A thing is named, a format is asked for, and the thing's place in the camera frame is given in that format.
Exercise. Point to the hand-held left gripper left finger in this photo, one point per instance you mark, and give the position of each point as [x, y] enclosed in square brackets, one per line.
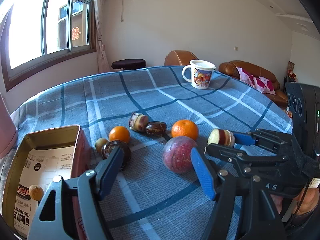
[110, 171]

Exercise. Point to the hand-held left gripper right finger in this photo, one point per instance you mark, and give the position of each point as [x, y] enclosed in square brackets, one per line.
[202, 172]

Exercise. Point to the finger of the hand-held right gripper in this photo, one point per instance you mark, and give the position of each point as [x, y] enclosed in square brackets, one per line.
[243, 138]
[226, 152]

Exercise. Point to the dark brown round fruit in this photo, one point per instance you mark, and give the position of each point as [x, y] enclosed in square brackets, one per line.
[110, 150]

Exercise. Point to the small olive brown fruit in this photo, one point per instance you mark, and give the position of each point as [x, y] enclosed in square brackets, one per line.
[101, 145]

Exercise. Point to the small smooth orange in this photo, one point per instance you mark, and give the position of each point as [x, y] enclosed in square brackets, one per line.
[120, 134]

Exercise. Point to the large bumpy orange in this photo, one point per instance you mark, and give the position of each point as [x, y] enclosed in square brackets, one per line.
[185, 129]

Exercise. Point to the rectangular metal tin box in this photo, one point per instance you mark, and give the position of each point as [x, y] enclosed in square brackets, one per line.
[37, 140]

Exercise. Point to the person's right hand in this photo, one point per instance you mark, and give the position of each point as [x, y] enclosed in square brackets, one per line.
[310, 202]

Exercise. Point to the purple passion fruit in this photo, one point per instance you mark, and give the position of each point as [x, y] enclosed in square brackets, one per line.
[176, 155]

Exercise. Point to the red decorative ornament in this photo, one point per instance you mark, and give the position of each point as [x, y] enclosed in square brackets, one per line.
[290, 71]

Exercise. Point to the pink floral pillow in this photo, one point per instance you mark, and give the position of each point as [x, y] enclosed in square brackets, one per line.
[255, 81]

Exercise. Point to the printed paper sheet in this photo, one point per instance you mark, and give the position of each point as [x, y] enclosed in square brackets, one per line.
[50, 165]

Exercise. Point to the glossy dark brown date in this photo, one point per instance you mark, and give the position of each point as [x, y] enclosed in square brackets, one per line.
[155, 129]

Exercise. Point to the brown leather sofa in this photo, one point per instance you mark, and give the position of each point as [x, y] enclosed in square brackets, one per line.
[230, 70]

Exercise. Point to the white printed mug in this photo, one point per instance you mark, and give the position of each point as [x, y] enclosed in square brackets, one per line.
[200, 78]

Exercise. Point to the tan longan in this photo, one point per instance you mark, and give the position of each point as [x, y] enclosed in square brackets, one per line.
[36, 192]

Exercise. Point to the blue plaid tablecloth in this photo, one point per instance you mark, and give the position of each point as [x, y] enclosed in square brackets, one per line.
[150, 97]

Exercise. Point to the white mug lid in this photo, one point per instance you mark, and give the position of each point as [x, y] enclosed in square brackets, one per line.
[202, 64]

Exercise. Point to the brown leather armchair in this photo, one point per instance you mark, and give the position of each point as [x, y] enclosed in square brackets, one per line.
[177, 58]

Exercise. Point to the dark round stool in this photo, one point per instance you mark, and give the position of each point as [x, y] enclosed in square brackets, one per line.
[128, 63]

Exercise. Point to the pink thermos jug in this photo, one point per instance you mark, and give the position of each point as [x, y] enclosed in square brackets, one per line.
[7, 130]

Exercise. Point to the pink curtain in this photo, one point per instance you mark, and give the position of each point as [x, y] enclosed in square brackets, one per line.
[101, 42]

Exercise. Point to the red paper window decoration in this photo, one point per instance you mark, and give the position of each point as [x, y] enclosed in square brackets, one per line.
[75, 33]

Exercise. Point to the brown framed window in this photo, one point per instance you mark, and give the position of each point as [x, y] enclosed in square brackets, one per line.
[30, 30]

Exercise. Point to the white air conditioner pipe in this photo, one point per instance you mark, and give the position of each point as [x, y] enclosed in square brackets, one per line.
[122, 5]

